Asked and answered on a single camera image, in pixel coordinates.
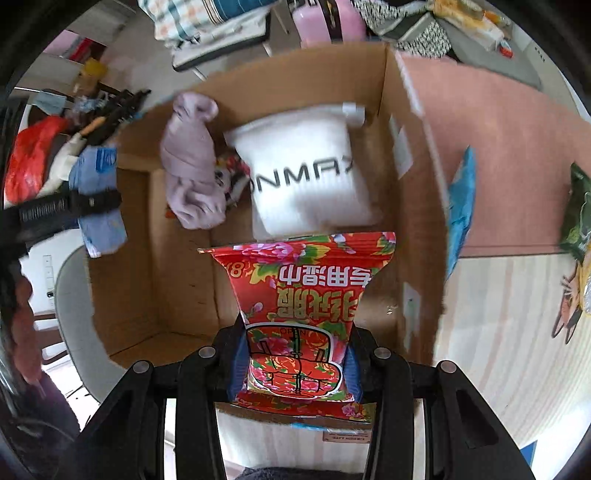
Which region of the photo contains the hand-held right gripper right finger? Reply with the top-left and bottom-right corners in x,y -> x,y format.
346,329 -> 536,480

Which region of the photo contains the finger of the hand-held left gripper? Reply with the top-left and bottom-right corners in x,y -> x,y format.
0,188 -> 123,246

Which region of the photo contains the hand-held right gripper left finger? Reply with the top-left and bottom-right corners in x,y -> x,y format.
69,323 -> 250,480

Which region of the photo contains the blue soft packet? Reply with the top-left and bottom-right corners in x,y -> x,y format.
69,145 -> 129,258

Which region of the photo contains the red floral wet wipes packet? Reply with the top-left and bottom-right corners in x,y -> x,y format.
198,232 -> 398,423

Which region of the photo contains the brown cardboard box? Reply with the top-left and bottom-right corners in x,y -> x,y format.
88,44 -> 452,444

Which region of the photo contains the person's left hand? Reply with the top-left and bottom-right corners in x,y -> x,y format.
10,277 -> 44,386

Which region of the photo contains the red plastic bag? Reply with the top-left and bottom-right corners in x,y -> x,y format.
4,115 -> 71,206

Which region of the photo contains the grey chair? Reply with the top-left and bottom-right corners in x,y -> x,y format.
53,247 -> 131,403

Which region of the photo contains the black tool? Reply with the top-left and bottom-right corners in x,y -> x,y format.
82,88 -> 151,145

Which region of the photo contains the dark fuzzy cloth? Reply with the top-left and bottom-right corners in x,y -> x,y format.
240,466 -> 370,480

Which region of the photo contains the lavender cloth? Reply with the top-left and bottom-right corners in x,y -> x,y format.
159,91 -> 230,230

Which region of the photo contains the yellow packet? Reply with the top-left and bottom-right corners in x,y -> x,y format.
81,58 -> 110,93

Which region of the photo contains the small colourful patterned pouch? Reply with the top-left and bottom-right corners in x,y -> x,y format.
215,154 -> 253,209

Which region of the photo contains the bright blue packet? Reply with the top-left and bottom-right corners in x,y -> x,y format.
445,147 -> 478,288

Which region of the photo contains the white printed cloth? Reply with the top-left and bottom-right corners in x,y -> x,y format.
224,104 -> 385,241

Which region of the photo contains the orange cartoon packet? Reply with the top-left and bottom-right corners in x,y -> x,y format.
551,263 -> 591,345

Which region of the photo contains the plaid bag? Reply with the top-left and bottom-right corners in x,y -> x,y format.
139,0 -> 279,48

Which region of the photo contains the pink mat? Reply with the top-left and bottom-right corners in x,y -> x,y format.
396,51 -> 591,259

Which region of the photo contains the green snack packet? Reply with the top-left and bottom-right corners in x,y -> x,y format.
556,162 -> 591,278

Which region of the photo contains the grey cloth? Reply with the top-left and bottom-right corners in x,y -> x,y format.
443,18 -> 544,92

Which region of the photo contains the black white patterned cloth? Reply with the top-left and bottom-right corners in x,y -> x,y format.
369,0 -> 452,59

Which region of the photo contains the pink container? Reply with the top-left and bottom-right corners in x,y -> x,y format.
332,0 -> 368,40

